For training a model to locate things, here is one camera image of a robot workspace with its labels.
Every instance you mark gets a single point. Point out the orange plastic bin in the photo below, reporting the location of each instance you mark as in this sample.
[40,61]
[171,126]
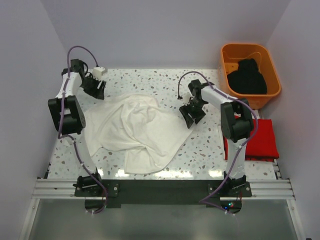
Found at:
[232,53]

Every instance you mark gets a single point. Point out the white t shirt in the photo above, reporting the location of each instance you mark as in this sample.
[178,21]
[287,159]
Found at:
[134,123]

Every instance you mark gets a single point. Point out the aluminium extrusion rail frame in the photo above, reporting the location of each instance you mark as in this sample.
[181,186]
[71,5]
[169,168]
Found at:
[265,180]

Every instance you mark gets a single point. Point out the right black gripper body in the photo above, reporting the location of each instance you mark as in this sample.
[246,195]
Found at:
[194,109]

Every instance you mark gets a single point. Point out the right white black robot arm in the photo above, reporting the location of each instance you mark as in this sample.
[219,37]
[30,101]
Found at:
[236,124]

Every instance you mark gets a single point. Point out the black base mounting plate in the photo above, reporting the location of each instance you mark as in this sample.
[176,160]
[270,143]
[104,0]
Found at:
[112,193]

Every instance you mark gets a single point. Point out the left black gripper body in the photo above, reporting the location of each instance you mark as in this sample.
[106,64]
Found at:
[91,86]

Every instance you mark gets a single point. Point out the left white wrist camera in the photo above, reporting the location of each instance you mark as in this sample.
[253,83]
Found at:
[98,71]

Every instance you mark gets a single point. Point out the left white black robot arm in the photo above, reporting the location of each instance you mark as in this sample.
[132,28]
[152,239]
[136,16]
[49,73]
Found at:
[70,122]

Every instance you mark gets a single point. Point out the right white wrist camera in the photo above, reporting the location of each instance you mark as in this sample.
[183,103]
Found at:
[186,98]

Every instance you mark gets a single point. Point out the black garment in bin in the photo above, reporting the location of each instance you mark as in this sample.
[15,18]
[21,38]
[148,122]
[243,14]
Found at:
[247,79]

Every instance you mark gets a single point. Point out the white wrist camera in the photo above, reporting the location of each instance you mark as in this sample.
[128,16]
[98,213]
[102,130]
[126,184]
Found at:
[98,71]
[186,98]

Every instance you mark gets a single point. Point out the folded red t shirt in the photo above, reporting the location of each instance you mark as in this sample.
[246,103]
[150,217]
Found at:
[262,147]

